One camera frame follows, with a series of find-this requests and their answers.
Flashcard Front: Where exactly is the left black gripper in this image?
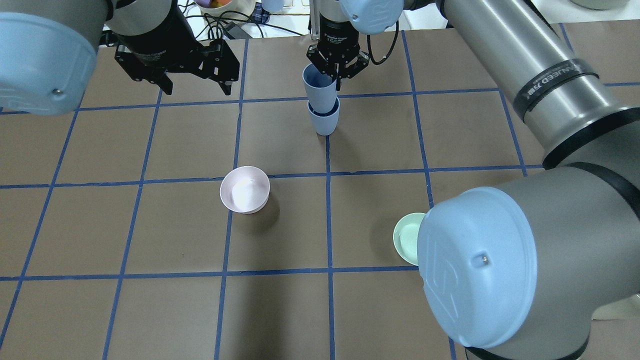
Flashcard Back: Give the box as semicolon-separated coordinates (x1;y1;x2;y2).
114;5;240;96

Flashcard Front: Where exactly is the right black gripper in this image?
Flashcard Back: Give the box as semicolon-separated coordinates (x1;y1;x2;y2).
306;14;370;92

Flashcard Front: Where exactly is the blue cup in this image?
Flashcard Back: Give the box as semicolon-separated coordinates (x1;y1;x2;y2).
307;97;341;136
302;63;338;114

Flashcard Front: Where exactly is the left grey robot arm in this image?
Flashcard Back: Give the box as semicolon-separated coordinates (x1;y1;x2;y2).
0;0;240;116

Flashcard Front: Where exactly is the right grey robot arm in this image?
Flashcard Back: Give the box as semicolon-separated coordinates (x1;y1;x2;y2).
288;25;545;360

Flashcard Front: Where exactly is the pink white bowl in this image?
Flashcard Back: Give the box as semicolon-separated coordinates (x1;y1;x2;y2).
219;166;271;215

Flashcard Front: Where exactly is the mint green bowl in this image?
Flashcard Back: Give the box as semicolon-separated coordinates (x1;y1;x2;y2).
392;212;426;266

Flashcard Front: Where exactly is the black cable bundle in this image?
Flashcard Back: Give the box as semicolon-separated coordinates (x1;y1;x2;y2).
175;0;306;41

